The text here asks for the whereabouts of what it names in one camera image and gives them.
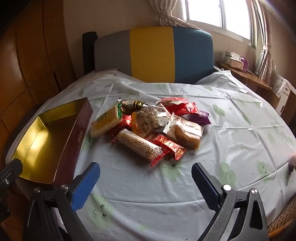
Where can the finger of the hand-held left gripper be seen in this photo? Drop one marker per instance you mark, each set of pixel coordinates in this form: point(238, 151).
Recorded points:
point(10, 173)

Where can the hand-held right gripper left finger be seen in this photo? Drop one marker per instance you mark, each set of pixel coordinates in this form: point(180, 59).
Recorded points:
point(85, 183)

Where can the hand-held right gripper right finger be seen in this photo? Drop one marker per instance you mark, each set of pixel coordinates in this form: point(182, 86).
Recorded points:
point(204, 183)

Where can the maroon and gold tin box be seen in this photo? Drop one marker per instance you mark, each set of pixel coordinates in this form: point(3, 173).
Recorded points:
point(34, 148)

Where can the long red snack packet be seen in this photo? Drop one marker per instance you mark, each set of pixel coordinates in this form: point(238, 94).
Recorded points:
point(171, 146)

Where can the clear bag of yellow cake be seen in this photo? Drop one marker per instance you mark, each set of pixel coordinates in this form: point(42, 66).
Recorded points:
point(185, 134)

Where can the yellow cracker packet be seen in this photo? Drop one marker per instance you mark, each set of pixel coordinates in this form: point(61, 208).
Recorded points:
point(104, 122)

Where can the purple snack packet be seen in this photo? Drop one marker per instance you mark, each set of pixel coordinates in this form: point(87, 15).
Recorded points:
point(203, 118)

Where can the long grain bar packet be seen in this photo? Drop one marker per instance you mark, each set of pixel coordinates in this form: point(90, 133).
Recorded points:
point(138, 143)

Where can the small red snack packet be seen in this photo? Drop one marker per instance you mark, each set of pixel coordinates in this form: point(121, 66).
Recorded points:
point(126, 121)

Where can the clear peanut bag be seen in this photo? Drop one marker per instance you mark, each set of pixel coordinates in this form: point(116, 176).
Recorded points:
point(145, 122)

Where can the red and white snack packet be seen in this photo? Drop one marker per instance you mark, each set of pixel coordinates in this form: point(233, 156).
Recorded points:
point(173, 100)

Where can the snack packets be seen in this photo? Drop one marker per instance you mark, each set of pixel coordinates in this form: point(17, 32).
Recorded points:
point(134, 104)

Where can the white printed tablecloth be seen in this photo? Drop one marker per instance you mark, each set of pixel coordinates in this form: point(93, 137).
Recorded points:
point(208, 143)

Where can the wicker chair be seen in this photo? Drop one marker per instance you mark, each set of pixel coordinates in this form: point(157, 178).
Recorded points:
point(282, 220)

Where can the wooden shelf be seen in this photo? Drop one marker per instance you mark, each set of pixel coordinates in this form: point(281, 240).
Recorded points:
point(252, 80)

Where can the wooden wardrobe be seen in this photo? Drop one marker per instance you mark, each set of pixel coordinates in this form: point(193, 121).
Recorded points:
point(30, 58)

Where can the white carton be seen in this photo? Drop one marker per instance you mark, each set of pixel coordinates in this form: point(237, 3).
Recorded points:
point(283, 92)

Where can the tissue box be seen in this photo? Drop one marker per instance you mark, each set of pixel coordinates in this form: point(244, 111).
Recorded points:
point(233, 63)

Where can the small purple box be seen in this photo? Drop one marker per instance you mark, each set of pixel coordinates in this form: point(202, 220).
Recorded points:
point(244, 64)

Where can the hanging beige curtain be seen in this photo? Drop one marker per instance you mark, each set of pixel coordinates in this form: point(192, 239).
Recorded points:
point(263, 58)

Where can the grey yellow blue headboard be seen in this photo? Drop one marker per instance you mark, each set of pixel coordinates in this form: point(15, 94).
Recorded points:
point(150, 53)

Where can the window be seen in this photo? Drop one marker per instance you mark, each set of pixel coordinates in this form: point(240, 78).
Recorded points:
point(203, 11)

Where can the tied beige curtain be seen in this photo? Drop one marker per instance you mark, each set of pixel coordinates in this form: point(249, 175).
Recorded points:
point(165, 14)

